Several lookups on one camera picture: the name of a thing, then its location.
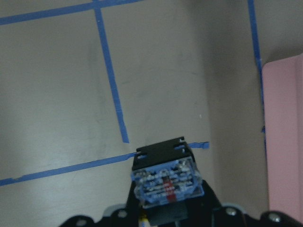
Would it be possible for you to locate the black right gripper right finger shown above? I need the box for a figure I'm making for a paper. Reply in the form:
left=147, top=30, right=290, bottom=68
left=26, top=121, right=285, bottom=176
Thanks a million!
left=187, top=181, right=303, bottom=227

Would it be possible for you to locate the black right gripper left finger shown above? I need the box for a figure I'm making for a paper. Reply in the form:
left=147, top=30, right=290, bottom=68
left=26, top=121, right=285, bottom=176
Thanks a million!
left=60, top=182, right=140, bottom=227

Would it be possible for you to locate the yellow push button switch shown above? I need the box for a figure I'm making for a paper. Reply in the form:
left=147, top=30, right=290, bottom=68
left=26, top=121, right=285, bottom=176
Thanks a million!
left=131, top=137, right=205, bottom=227

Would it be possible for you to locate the pink plastic tray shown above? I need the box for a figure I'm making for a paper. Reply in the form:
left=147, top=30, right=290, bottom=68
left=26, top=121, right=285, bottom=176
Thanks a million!
left=262, top=54, right=303, bottom=220

